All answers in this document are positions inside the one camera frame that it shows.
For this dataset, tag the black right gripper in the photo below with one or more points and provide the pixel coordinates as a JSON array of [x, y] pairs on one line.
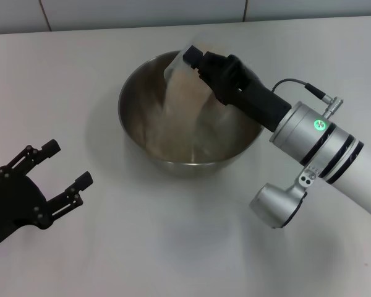
[[253, 96]]

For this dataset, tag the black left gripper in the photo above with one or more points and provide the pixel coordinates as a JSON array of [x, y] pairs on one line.
[[14, 202]]

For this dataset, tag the clear plastic cup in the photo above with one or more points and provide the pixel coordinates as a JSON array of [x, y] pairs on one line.
[[177, 66]]

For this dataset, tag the stainless steel mixing bowl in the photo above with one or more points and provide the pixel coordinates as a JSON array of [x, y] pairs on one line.
[[139, 92]]

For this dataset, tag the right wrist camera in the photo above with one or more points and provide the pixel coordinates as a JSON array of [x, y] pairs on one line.
[[275, 204]]

